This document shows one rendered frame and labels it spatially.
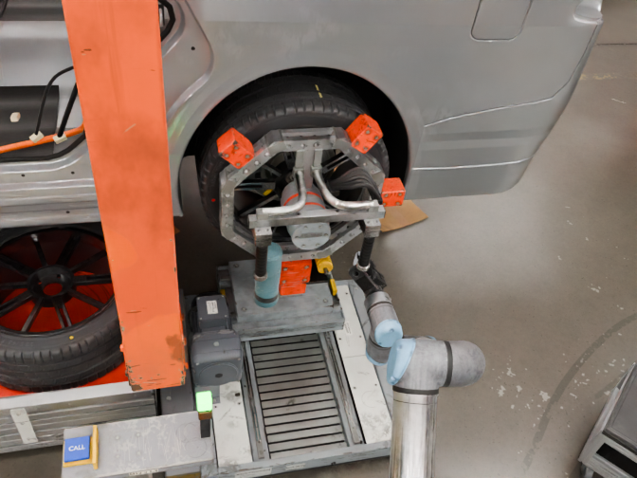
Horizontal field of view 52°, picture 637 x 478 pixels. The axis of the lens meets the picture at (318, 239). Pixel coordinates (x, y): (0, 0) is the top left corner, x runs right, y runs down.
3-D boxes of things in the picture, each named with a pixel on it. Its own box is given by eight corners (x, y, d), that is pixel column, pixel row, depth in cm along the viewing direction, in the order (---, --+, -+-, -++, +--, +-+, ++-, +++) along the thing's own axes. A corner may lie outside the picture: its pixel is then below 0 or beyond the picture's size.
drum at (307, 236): (317, 206, 227) (320, 175, 217) (330, 249, 213) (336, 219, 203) (277, 209, 224) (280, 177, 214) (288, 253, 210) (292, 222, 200)
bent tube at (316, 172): (361, 172, 212) (367, 145, 204) (378, 211, 199) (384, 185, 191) (309, 174, 208) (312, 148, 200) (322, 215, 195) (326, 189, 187)
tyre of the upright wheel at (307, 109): (407, 129, 244) (278, 29, 204) (427, 169, 228) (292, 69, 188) (290, 235, 271) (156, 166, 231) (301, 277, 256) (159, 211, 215)
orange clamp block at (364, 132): (358, 140, 211) (377, 120, 207) (365, 156, 206) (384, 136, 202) (343, 131, 207) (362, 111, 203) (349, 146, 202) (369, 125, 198)
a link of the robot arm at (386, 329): (373, 350, 212) (379, 332, 205) (364, 321, 221) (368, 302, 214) (401, 347, 214) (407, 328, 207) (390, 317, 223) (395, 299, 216)
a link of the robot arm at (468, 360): (500, 344, 161) (432, 332, 228) (450, 341, 160) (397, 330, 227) (499, 392, 160) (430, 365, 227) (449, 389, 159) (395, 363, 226)
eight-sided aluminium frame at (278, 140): (363, 242, 246) (389, 123, 207) (367, 255, 241) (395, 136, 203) (218, 254, 233) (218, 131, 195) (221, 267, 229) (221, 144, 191)
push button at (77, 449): (90, 438, 192) (89, 434, 191) (90, 461, 188) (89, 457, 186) (65, 442, 191) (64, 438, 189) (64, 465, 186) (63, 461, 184)
